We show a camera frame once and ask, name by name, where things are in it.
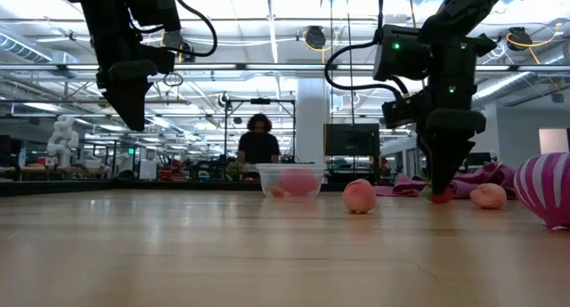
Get large black monitor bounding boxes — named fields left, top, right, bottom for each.
left=323, top=122, right=381, bottom=158

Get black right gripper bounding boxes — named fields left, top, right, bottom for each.
left=418, top=33, right=499, bottom=197

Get long ceiling light rail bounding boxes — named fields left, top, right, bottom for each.
left=0, top=61, right=570, bottom=75

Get black hanging cable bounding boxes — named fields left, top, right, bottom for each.
left=345, top=0, right=357, bottom=174

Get pink peach toy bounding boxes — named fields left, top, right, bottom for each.
left=341, top=178, right=378, bottom=214

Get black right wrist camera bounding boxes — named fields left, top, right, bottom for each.
left=380, top=94, right=427, bottom=131

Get yellow cable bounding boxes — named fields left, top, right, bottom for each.
left=407, top=0, right=419, bottom=30

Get small green potted plant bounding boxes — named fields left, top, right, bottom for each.
left=224, top=159, right=248, bottom=182

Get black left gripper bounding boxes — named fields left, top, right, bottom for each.
left=91, top=11, right=160, bottom=133

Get red tomato toy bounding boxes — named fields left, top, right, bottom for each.
left=278, top=167, right=321, bottom=198

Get white board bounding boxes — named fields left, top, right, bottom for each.
left=538, top=127, right=570, bottom=155

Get purple white striped onion toy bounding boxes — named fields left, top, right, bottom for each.
left=513, top=151, right=570, bottom=230

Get black coiled cable ring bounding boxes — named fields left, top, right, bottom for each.
left=162, top=71, right=185, bottom=88

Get person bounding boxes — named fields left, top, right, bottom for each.
left=236, top=112, right=281, bottom=180

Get white structural column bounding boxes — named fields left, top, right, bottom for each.
left=295, top=77, right=330, bottom=166

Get black metal gantry frame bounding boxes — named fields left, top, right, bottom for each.
left=224, top=97, right=297, bottom=165

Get pale orange potato toy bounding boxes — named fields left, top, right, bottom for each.
left=469, top=182, right=509, bottom=211

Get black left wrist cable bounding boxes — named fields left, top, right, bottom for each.
left=128, top=0, right=219, bottom=59

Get magenta cloth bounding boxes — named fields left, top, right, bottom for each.
left=372, top=160, right=518, bottom=200

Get red strawberry toy green leaves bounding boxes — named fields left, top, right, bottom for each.
left=421, top=184, right=455, bottom=206

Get clear plastic tupperware container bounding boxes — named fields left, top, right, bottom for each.
left=255, top=162, right=329, bottom=200

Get small black monitor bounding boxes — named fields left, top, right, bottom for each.
left=464, top=151, right=494, bottom=168

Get silver ventilation duct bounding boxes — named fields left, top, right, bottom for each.
left=472, top=39, right=570, bottom=117

